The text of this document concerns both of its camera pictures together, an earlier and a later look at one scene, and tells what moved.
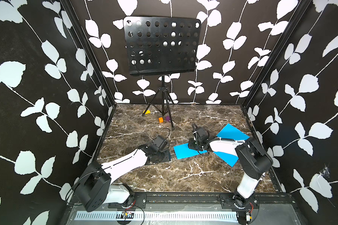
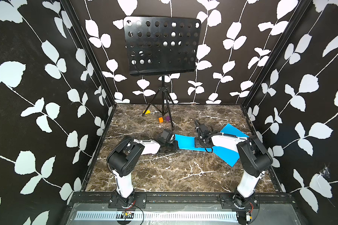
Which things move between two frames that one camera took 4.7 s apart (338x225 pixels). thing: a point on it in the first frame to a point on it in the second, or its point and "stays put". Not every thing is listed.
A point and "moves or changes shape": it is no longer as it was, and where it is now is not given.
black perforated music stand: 157,46 stays put
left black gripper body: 163,156 to 170,147
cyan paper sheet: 229,132 stays put
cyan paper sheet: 184,151 moves or changes shape
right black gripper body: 194,144 to 199,142
